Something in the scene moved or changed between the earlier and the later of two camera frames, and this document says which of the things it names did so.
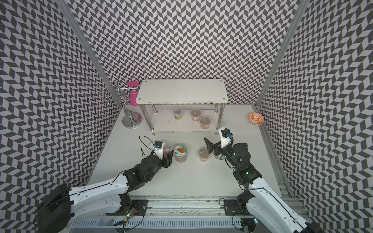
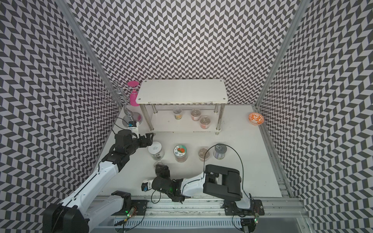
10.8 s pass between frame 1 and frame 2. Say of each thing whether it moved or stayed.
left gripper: moved
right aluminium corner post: stayed
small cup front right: stayed
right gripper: moved
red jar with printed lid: stayed
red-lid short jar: stayed
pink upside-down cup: stayed
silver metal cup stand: stayed
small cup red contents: moved
